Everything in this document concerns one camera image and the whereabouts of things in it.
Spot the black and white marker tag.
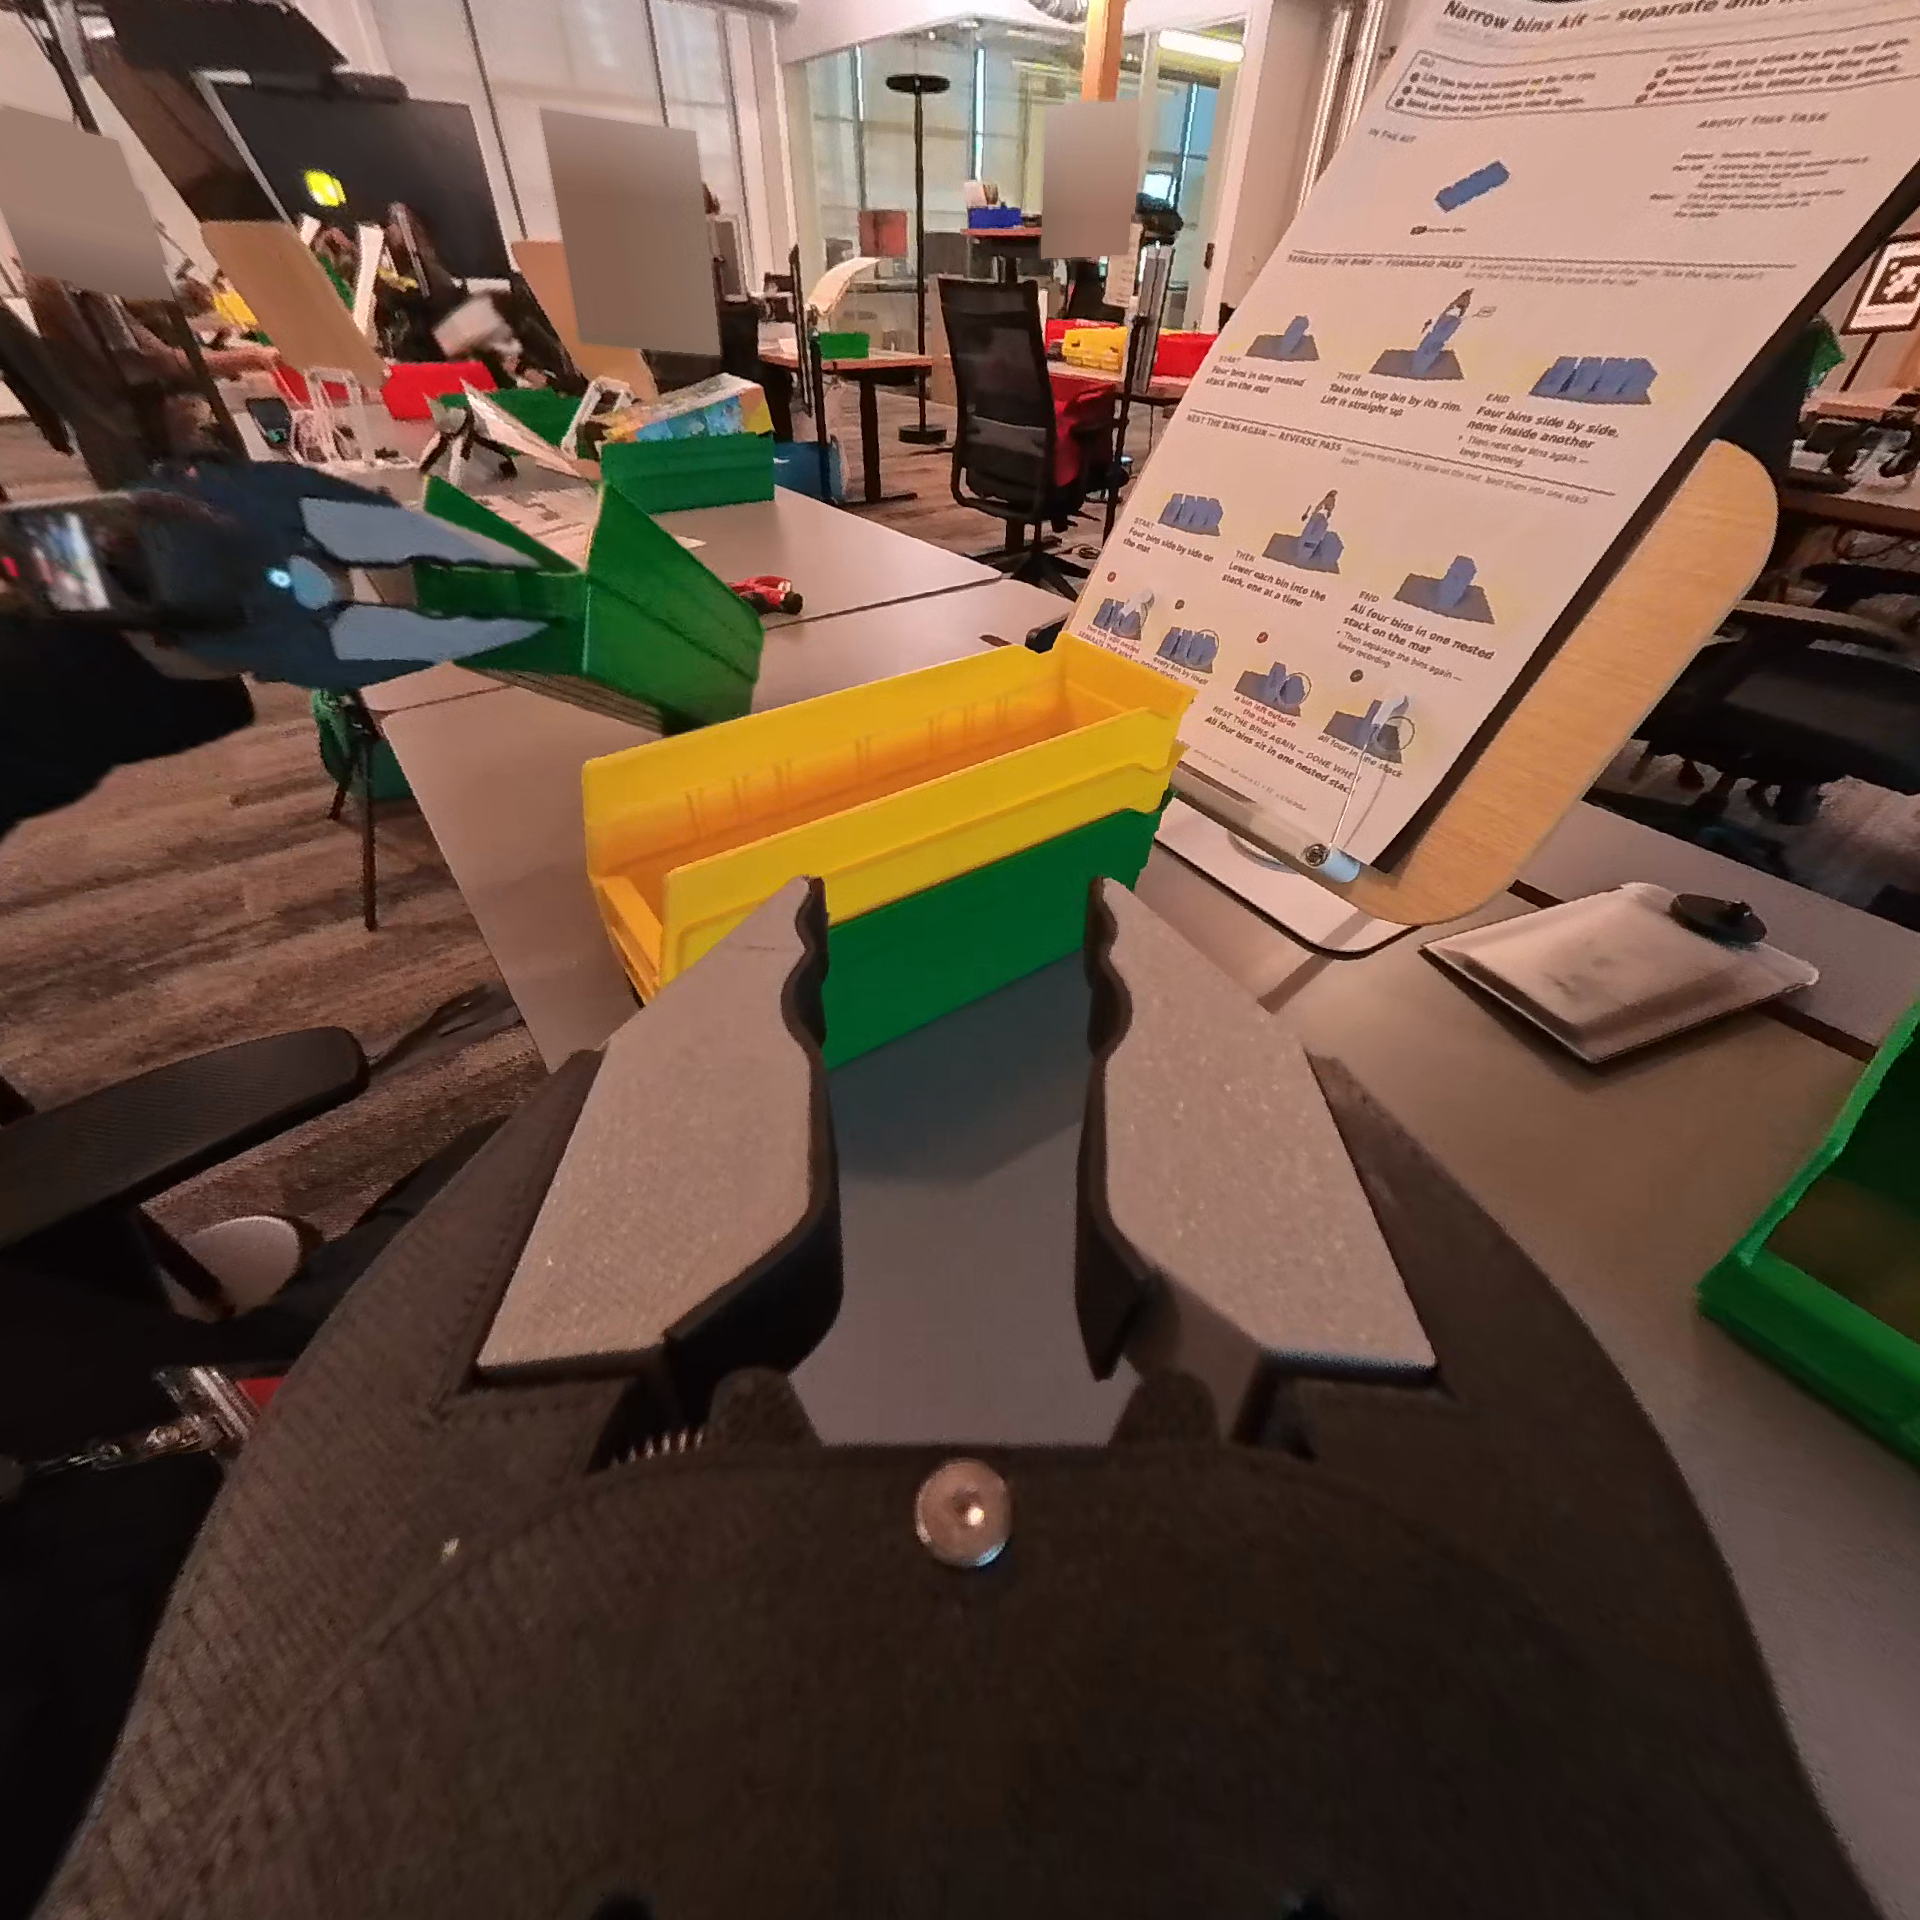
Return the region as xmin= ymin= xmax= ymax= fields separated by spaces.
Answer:
xmin=1841 ymin=230 xmax=1920 ymax=335

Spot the yellow plastic bin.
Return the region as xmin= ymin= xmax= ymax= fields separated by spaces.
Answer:
xmin=816 ymin=756 xmax=1180 ymax=924
xmin=582 ymin=641 xmax=1198 ymax=1004

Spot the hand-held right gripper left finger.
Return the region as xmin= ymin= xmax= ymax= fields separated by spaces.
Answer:
xmin=472 ymin=872 xmax=846 ymax=1425

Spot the black floor lamp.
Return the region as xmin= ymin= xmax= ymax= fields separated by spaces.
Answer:
xmin=884 ymin=71 xmax=965 ymax=446

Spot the black monitor screen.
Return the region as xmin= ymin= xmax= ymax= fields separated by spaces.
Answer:
xmin=193 ymin=78 xmax=515 ymax=287

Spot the person's left forearm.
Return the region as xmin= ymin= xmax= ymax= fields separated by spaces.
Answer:
xmin=0 ymin=615 xmax=255 ymax=833

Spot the wooden sheet stand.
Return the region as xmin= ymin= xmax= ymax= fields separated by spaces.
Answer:
xmin=1155 ymin=440 xmax=1783 ymax=958

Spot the black mesh office chair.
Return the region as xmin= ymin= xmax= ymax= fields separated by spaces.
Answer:
xmin=933 ymin=275 xmax=1128 ymax=589

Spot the black chair armrest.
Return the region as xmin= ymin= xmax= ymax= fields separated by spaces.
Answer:
xmin=0 ymin=1025 xmax=373 ymax=1255

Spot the red plastic bin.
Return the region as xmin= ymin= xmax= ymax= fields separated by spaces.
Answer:
xmin=380 ymin=359 xmax=501 ymax=422

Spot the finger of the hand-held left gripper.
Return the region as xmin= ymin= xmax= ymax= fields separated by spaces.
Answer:
xmin=328 ymin=597 xmax=585 ymax=672
xmin=299 ymin=499 xmax=585 ymax=575

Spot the green plastic bin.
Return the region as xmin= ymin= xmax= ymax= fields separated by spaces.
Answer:
xmin=816 ymin=796 xmax=1174 ymax=1069
xmin=431 ymin=387 xmax=600 ymax=461
xmin=411 ymin=478 xmax=769 ymax=741
xmin=1696 ymin=996 xmax=1920 ymax=1470
xmin=599 ymin=431 xmax=777 ymax=515

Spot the printed instruction sheet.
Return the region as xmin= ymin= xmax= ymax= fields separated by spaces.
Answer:
xmin=1053 ymin=0 xmax=1920 ymax=887

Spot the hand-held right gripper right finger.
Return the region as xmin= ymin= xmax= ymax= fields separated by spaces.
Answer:
xmin=1073 ymin=877 xmax=1441 ymax=1444

